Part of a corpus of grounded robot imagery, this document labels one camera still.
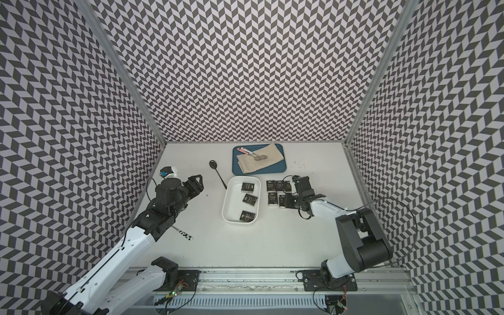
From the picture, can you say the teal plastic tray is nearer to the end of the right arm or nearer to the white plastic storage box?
the white plastic storage box

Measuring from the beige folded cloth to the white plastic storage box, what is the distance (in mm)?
66

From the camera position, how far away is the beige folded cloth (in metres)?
1.07

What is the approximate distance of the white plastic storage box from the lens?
2.90 ft

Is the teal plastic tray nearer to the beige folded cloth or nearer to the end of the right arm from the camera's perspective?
the beige folded cloth
